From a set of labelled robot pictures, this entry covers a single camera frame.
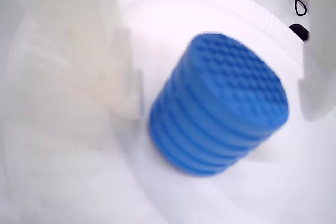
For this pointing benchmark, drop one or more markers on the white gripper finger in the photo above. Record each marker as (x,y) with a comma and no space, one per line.
(321,58)
(63,56)

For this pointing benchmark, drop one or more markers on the blue cylinder block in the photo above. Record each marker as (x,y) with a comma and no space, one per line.
(218,106)

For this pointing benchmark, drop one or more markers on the black stand foot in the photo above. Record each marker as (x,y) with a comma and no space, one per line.
(299,31)

